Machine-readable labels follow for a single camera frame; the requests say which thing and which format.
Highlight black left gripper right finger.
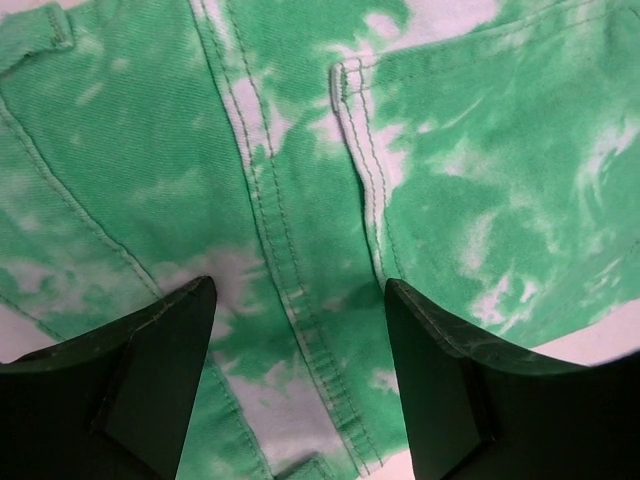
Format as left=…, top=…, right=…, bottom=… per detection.
left=385, top=279, right=639, bottom=480

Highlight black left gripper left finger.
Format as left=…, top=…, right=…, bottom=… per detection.
left=1, top=277, right=217, bottom=479

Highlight green white tie-dye trousers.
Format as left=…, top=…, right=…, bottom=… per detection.
left=1, top=1, right=639, bottom=479

